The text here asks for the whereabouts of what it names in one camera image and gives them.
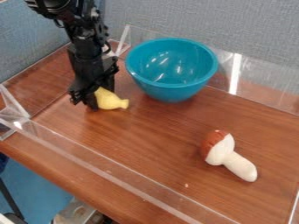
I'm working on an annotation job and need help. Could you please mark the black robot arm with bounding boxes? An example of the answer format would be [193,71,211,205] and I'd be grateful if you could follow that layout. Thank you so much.
[24,0,119,111]

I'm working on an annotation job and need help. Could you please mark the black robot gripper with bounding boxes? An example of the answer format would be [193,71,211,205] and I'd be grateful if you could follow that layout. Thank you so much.
[68,38,119,111]

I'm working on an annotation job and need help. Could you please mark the grey metal bracket under table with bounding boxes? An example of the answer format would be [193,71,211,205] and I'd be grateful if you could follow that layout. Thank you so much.
[52,198,103,224]

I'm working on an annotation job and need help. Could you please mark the blue plastic bowl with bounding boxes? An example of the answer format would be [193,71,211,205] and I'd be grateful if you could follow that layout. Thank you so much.
[125,38,219,102]

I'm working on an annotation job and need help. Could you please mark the brown and white toy mushroom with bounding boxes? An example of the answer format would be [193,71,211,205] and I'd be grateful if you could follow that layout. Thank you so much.
[200,129,258,182]

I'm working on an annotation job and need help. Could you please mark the clear acrylic tray walls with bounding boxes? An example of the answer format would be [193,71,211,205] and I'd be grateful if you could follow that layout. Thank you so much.
[0,23,299,224]

